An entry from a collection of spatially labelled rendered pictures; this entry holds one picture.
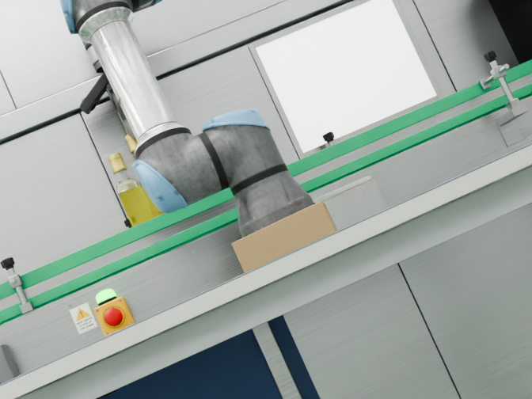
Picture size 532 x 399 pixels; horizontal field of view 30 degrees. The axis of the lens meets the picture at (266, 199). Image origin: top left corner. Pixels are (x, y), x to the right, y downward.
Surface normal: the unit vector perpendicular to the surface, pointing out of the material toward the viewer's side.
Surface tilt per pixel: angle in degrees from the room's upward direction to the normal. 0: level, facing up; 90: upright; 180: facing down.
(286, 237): 90
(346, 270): 90
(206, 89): 90
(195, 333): 90
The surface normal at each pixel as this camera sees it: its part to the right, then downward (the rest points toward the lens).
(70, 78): 0.11, -0.14
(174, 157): 0.08, -0.34
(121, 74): -0.32, -0.12
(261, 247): -0.10, -0.05
